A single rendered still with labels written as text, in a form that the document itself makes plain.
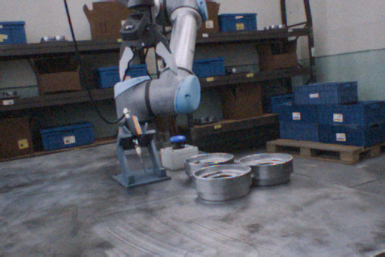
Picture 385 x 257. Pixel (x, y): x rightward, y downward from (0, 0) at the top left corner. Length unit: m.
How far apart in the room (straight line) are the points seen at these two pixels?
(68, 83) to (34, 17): 0.94
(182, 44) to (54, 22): 3.54
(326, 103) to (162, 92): 3.51
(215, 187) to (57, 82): 3.59
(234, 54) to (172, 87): 4.37
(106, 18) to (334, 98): 2.52
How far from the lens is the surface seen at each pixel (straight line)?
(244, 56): 5.65
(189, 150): 0.97
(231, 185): 0.69
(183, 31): 1.40
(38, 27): 4.78
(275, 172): 0.76
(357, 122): 4.40
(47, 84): 4.18
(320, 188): 0.74
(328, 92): 4.58
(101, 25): 4.37
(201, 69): 4.74
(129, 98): 1.25
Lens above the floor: 1.01
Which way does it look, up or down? 7 degrees down
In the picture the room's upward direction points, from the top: 6 degrees counter-clockwise
